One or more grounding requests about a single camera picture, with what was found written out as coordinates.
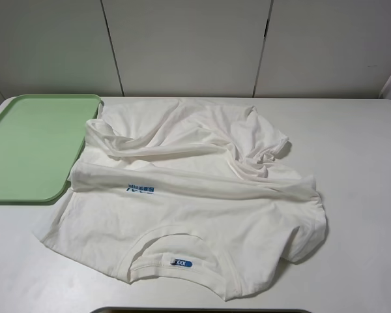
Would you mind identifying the green plastic tray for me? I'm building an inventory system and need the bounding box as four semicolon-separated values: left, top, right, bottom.
0;95;100;203

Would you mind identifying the white short sleeve t-shirt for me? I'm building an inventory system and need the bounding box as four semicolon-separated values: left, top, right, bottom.
35;98;326;301

